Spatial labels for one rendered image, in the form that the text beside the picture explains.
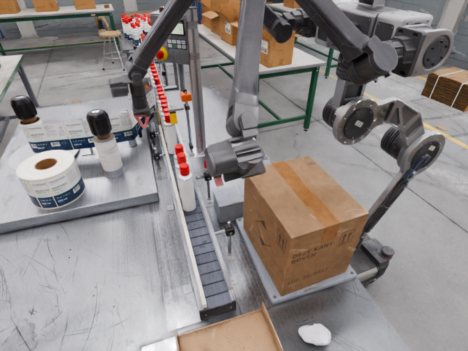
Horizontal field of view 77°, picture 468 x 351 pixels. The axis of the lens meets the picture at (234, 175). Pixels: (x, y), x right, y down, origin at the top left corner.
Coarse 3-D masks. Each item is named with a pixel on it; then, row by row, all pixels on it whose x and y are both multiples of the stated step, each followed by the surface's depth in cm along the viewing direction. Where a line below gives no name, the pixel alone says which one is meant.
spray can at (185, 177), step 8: (184, 168) 101; (184, 176) 103; (192, 176) 105; (184, 184) 104; (192, 184) 107; (184, 192) 107; (192, 192) 108; (184, 200) 110; (192, 200) 110; (184, 208) 113; (192, 208) 113
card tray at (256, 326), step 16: (224, 320) 85; (240, 320) 85; (256, 320) 85; (176, 336) 78; (192, 336) 81; (208, 336) 81; (224, 336) 81; (240, 336) 81; (256, 336) 81; (272, 336) 81
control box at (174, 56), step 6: (156, 12) 120; (150, 18) 118; (156, 18) 118; (186, 24) 116; (186, 30) 117; (174, 36) 120; (180, 36) 119; (186, 36) 118; (162, 48) 124; (168, 48) 124; (168, 54) 125; (174, 54) 125; (180, 54) 124; (186, 54) 123; (162, 60) 128; (168, 60) 127; (174, 60) 126; (180, 60) 125; (186, 60) 124
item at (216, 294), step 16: (176, 176) 131; (192, 224) 108; (192, 240) 102; (208, 240) 102; (208, 256) 97; (208, 272) 92; (208, 288) 88; (224, 288) 88; (208, 304) 84; (224, 304) 84
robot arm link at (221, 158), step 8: (248, 112) 63; (240, 120) 63; (248, 120) 63; (248, 128) 63; (256, 128) 64; (240, 136) 65; (248, 136) 64; (216, 144) 64; (224, 144) 65; (208, 152) 63; (216, 152) 64; (224, 152) 64; (232, 152) 64; (208, 160) 65; (216, 160) 63; (224, 160) 63; (232, 160) 64; (208, 168) 66; (216, 168) 63; (224, 168) 64; (232, 168) 64
